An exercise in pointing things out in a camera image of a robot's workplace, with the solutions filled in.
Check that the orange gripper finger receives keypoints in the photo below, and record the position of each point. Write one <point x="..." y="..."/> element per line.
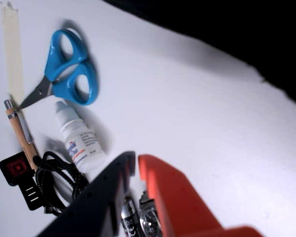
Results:
<point x="177" y="205"/>

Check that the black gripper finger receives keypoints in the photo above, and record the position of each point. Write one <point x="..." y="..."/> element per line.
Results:
<point x="96" y="209"/>

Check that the silver wristwatch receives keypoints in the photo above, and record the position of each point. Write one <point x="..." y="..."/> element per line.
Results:
<point x="149" y="217"/>

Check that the black AA battery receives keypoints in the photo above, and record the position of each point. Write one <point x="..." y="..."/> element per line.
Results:
<point x="129" y="217"/>

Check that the white eye drop bottle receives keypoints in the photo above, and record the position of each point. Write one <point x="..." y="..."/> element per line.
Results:
<point x="81" y="143"/>

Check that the black bike light red lens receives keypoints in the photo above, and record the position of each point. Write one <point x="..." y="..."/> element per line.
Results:
<point x="14" y="168"/>

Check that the wooden ballpoint pen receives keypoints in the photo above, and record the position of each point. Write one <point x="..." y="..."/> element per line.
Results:
<point x="19" y="130"/>

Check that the beige masking tape strip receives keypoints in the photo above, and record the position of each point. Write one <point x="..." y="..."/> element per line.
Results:
<point x="13" y="49"/>

